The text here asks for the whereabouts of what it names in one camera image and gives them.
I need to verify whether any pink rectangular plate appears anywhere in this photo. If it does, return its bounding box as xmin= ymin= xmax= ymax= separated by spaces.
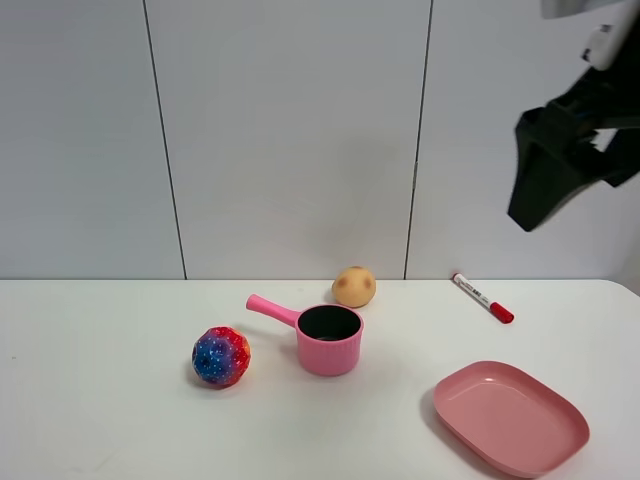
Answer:
xmin=433 ymin=361 xmax=590 ymax=479

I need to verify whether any beige potato toy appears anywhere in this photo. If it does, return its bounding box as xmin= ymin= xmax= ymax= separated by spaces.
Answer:
xmin=331 ymin=266 xmax=376 ymax=308

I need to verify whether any red white marker pen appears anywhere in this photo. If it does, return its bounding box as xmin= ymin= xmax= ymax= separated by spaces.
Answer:
xmin=452 ymin=272 xmax=515 ymax=324

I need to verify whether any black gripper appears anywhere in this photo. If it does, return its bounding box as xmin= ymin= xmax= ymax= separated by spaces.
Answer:
xmin=506 ymin=52 xmax=640 ymax=233

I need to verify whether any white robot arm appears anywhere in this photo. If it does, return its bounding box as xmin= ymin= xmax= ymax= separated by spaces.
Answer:
xmin=508 ymin=1 xmax=639 ymax=232

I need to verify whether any multicolour dotted ball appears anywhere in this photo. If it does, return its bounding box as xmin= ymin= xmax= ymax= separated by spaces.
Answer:
xmin=191 ymin=326 xmax=251 ymax=389

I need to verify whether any pink saucepan with handle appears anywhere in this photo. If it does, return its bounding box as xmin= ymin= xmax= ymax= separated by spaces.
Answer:
xmin=246 ymin=295 xmax=364 ymax=376

